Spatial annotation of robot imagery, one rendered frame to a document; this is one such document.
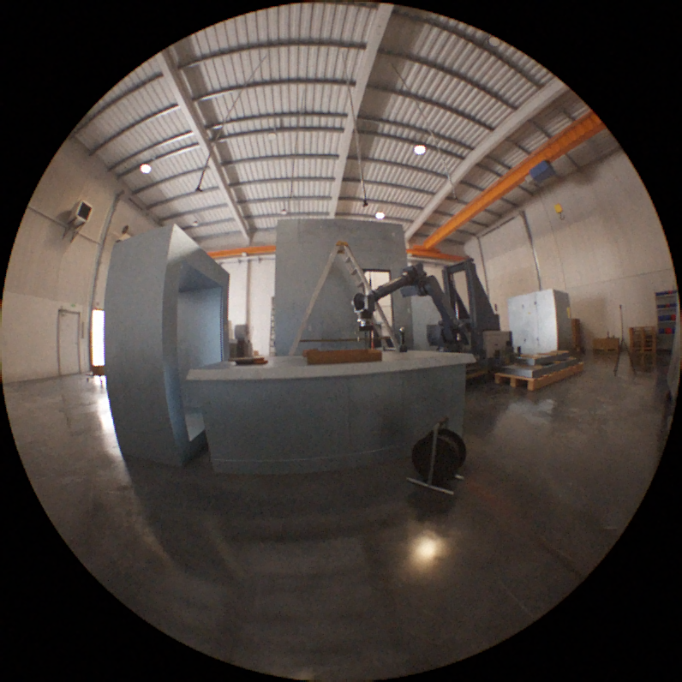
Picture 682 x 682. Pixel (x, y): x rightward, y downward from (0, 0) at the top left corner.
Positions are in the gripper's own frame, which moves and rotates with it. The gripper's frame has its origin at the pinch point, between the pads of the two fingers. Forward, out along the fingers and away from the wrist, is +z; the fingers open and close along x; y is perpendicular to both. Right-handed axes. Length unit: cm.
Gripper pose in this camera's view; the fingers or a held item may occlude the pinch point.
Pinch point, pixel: (366, 339)
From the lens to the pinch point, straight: 204.4
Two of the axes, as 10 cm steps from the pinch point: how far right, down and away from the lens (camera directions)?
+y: -0.6, 0.0, 10.0
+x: -10.0, 0.4, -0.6
